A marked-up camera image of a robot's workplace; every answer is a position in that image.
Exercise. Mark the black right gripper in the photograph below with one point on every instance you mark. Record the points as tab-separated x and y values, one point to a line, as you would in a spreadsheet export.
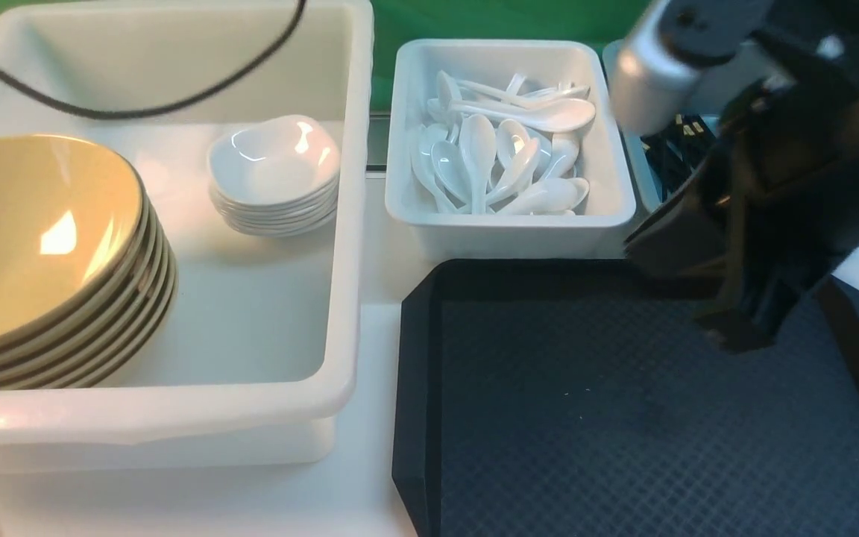
773	209

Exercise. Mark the white square sauce dish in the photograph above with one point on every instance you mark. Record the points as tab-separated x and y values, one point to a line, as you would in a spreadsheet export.
276	162

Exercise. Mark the olive noodle bowl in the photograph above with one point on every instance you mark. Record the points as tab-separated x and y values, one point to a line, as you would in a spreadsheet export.
69	210

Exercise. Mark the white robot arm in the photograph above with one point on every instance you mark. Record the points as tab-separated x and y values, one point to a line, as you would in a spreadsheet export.
773	209

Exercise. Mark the bundle of black chopsticks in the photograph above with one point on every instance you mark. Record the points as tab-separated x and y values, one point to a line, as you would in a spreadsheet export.
677	150

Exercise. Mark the black serving tray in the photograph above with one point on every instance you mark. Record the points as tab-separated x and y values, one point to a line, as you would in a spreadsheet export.
577	398

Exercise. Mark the blue-grey chopstick bin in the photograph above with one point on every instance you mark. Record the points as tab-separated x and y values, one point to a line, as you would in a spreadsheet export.
708	100

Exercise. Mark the white spoon bin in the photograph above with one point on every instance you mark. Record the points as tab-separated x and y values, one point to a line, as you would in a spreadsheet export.
610	204

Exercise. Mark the pile of white spoons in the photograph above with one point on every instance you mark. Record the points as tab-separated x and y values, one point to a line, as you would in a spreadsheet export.
484	150

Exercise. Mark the large white plastic tub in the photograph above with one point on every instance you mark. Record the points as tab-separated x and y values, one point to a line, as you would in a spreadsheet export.
258	351

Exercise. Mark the stack of white sauce dishes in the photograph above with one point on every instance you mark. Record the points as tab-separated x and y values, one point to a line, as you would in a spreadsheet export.
281	220

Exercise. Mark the stack of olive bowls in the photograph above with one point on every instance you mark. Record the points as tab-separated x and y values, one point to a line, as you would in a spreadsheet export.
110	328

